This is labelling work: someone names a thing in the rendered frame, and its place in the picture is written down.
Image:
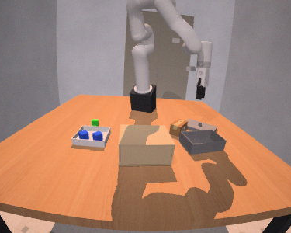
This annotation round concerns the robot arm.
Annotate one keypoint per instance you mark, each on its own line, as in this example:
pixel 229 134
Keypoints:
pixel 143 33

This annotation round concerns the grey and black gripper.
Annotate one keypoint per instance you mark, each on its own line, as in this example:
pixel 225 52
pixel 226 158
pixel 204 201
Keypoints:
pixel 202 81

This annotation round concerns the green block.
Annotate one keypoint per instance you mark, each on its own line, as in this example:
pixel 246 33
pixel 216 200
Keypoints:
pixel 95 122

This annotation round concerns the brown cardboard box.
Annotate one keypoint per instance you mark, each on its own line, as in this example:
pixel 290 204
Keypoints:
pixel 177 126

